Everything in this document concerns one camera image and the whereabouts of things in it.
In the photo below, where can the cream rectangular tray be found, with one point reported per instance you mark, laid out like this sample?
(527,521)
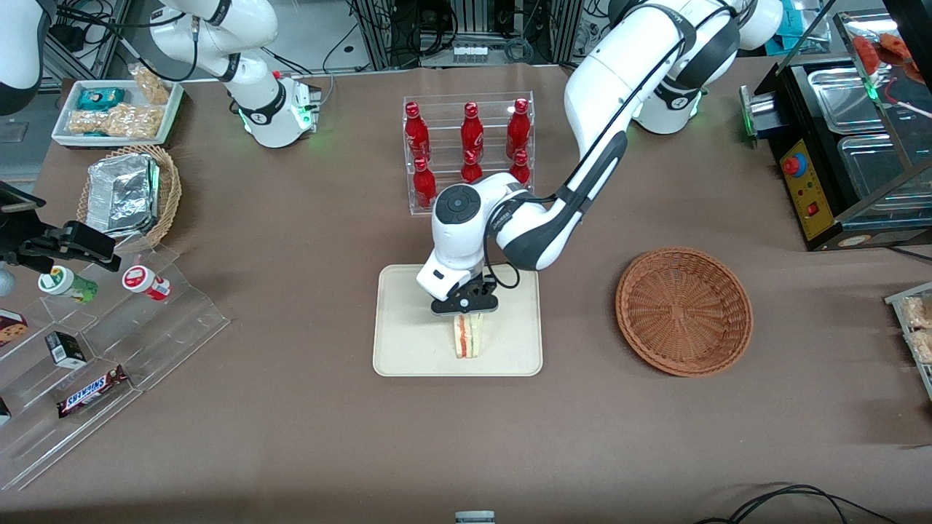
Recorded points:
(408,342)

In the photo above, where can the red label snack cup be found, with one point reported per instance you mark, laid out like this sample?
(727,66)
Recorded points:
(145,282)

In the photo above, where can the red cola bottle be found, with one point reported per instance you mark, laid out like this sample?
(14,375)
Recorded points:
(518,127)
(472,131)
(417,135)
(472,171)
(520,169)
(425,185)

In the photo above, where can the clear acrylic bottle rack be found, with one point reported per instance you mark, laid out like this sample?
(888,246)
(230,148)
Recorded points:
(448,209)

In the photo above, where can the small black box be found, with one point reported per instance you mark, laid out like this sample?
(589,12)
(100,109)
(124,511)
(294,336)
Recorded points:
(67,351)

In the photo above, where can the brown cookie box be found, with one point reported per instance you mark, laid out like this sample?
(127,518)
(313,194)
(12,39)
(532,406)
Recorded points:
(11,327)

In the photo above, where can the triangular sandwich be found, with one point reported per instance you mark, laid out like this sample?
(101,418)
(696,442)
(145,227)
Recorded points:
(468,338)

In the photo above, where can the aluminium foil container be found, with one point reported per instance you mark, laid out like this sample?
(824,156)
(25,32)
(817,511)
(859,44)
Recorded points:
(120,193)

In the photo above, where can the green label snack cup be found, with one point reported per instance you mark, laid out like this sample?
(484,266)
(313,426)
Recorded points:
(69,285)

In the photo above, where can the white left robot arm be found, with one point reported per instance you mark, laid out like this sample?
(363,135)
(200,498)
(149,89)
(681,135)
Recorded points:
(604,87)

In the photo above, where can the large clear peanut bag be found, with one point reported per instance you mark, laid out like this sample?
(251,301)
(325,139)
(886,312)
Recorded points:
(120,120)

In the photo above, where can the Snickers chocolate bar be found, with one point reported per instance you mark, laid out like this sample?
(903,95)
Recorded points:
(91,393)

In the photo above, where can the white power strip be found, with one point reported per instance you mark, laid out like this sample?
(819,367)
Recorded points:
(470,52)

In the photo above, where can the wrapped bread packet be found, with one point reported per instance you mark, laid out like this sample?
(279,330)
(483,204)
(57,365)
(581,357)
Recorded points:
(923,347)
(919,311)

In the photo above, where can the dark snack packet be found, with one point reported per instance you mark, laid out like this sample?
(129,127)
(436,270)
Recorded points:
(4,411)

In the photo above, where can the small tan wicker basket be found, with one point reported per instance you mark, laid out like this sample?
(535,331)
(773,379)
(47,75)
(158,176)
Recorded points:
(169,196)

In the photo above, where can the aluminium frame equipment rack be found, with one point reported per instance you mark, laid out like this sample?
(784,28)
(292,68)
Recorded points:
(373,33)

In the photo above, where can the small grey device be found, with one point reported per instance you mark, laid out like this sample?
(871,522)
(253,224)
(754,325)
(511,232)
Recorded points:
(475,518)

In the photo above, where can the white plastic snack bin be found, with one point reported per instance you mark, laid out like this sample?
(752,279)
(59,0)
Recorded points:
(109,142)

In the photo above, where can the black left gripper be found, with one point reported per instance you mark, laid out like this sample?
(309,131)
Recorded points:
(482,286)

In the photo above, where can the teal snack packet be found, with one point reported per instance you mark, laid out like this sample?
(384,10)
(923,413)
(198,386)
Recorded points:
(100,98)

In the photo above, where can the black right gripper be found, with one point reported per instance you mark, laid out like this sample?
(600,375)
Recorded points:
(42,241)

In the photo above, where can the orange fried food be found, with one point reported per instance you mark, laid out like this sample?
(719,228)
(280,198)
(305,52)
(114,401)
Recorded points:
(866,51)

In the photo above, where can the black food warmer yellow panel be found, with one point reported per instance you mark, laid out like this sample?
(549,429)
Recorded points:
(808,189)

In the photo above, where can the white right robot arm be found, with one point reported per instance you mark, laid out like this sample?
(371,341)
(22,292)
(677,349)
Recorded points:
(255,73)

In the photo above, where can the round brown wicker basket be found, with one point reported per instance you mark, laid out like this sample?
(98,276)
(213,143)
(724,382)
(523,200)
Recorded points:
(684,313)

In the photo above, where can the small clear snack bag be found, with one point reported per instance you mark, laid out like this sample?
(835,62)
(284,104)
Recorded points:
(151,86)

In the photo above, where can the teal plastic bag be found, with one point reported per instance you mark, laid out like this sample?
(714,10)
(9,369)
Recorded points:
(801,36)

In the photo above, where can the clear acrylic stepped stand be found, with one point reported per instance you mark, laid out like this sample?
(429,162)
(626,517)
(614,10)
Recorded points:
(182,320)

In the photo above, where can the silver metal cylinder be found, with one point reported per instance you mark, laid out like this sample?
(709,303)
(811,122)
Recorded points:
(761,116)

